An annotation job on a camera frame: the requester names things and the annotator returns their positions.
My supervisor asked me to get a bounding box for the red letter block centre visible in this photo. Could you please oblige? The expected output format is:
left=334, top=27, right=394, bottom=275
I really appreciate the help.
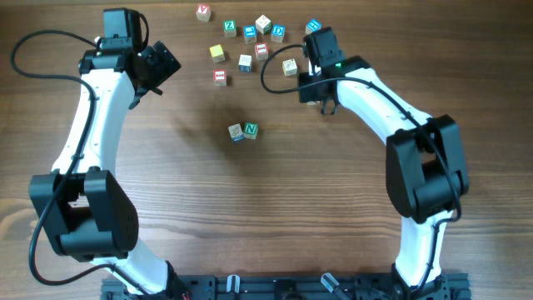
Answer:
left=254, top=42, right=269, bottom=61

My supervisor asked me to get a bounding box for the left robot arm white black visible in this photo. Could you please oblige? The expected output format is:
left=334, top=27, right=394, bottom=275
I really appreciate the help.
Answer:
left=28, top=42, right=190, bottom=299

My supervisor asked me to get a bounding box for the yellow top block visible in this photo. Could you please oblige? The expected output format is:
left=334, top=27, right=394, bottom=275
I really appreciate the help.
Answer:
left=209, top=44, right=225, bottom=63

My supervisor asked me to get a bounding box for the blue L letter block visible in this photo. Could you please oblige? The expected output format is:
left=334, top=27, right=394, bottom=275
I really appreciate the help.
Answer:
left=243, top=26, right=257, bottom=44

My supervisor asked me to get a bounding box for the blue D letter block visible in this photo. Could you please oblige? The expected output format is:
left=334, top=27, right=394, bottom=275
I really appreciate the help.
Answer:
left=271, top=24, right=285, bottom=43

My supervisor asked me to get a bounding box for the green Z letter block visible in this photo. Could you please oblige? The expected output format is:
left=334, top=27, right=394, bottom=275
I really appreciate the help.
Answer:
left=223, top=20, right=237, bottom=38

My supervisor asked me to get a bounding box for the red H letter block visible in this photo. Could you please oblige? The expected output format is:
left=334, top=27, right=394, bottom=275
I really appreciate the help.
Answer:
left=213, top=69, right=227, bottom=87

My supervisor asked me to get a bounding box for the plain picture wooden block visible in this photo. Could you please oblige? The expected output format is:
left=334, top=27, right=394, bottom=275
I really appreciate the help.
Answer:
left=282, top=58, right=297, bottom=77

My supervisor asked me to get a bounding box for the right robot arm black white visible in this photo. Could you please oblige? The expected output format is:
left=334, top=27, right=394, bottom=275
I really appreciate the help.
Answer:
left=298, top=57, right=470, bottom=299

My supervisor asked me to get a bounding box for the red Y letter block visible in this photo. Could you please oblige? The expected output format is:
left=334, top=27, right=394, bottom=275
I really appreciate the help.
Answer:
left=196, top=3, right=212, bottom=22

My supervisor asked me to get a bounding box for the plain picture block top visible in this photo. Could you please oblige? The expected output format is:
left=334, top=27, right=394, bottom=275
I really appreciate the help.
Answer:
left=255, top=15, right=272, bottom=34

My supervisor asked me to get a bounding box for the green N letter block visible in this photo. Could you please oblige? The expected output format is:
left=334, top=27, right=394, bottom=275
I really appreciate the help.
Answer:
left=243, top=122, right=259, bottom=140

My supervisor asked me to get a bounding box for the blue block far right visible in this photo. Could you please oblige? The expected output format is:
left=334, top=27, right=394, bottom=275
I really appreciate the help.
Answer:
left=305, top=18, right=322, bottom=35

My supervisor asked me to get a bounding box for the block with blue number side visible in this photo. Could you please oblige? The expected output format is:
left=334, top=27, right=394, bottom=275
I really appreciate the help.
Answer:
left=238, top=54, right=252, bottom=73

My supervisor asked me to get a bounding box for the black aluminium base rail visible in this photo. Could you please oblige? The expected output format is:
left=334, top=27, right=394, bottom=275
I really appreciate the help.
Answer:
left=100, top=273, right=472, bottom=300

